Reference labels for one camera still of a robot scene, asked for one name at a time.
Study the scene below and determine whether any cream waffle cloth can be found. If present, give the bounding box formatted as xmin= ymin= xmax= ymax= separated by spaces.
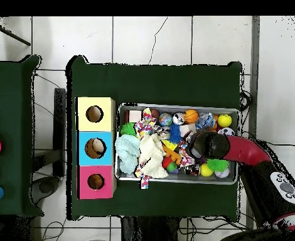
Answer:
xmin=137 ymin=134 xmax=169 ymax=179

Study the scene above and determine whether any mint green waffle cloth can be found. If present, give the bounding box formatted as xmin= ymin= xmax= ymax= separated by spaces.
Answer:
xmin=114 ymin=134 xmax=141 ymax=175

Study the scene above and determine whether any colourful patterned cloth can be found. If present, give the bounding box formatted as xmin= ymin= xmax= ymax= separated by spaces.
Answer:
xmin=134 ymin=107 xmax=161 ymax=139
xmin=134 ymin=165 xmax=153 ymax=190

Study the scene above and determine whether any green spiky ball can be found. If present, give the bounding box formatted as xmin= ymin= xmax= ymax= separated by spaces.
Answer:
xmin=206 ymin=158 xmax=230 ymax=173
xmin=120 ymin=122 xmax=137 ymax=137

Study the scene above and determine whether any wooden three-hole box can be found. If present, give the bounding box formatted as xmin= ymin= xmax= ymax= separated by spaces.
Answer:
xmin=75 ymin=96 xmax=117 ymax=200

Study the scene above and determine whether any plain wooden cube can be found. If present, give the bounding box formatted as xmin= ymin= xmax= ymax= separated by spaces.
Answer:
xmin=128 ymin=110 xmax=142 ymax=123

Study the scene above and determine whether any globe print ball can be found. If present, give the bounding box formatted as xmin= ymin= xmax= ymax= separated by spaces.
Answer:
xmin=158 ymin=112 xmax=173 ymax=127

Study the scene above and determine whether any orange basketball toy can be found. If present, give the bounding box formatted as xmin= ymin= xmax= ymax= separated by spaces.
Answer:
xmin=183 ymin=109 xmax=200 ymax=124

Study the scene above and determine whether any dark green tablecloth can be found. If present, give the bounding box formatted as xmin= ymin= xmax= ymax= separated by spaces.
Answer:
xmin=0 ymin=55 xmax=44 ymax=218
xmin=65 ymin=55 xmax=243 ymax=221

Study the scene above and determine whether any black and white soccer ball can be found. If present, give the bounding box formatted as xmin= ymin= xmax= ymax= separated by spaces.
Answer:
xmin=217 ymin=127 xmax=235 ymax=137

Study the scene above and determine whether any black stand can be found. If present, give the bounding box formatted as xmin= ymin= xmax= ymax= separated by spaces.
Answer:
xmin=31 ymin=87 xmax=67 ymax=205

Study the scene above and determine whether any black tripod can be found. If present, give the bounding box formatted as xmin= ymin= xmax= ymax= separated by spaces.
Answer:
xmin=0 ymin=16 xmax=32 ymax=47

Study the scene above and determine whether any shallow wire mesh bin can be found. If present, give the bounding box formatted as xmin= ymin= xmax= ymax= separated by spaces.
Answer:
xmin=115 ymin=102 xmax=240 ymax=186

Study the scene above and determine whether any black cable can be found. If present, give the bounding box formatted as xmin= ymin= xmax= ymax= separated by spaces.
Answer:
xmin=256 ymin=139 xmax=295 ymax=147

